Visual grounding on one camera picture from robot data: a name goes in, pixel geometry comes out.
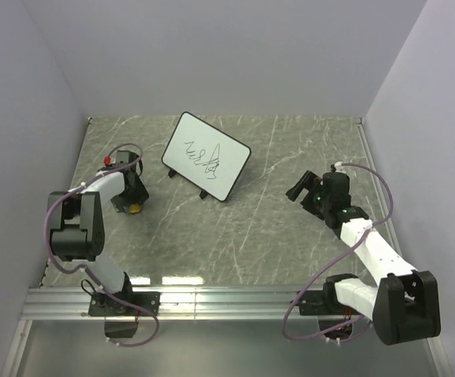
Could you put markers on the aluminium front mounting rail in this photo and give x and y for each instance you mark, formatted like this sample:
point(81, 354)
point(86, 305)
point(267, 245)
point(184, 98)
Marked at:
point(175, 303)

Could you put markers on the aluminium right side rail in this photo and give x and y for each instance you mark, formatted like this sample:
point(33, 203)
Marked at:
point(381, 192)

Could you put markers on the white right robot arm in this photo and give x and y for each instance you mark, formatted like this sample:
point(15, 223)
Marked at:
point(402, 305)

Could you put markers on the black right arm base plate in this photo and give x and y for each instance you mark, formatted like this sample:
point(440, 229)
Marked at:
point(321, 303)

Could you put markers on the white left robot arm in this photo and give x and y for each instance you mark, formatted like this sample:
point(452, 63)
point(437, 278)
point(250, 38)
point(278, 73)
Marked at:
point(74, 230)

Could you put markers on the aluminium left side rail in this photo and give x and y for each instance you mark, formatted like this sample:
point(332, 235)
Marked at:
point(17, 348)

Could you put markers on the yellow black whiteboard eraser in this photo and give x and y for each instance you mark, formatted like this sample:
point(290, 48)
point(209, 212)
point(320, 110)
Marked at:
point(135, 208)

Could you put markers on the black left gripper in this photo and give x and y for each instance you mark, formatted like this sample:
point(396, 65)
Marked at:
point(139, 195)

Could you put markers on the black framed small whiteboard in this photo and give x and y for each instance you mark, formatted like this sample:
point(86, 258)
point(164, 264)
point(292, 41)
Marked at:
point(206, 156)

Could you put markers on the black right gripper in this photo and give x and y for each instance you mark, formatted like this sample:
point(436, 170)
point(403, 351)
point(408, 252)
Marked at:
point(308, 181)

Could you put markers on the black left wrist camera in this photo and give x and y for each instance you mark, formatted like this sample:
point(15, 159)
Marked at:
point(130, 159)

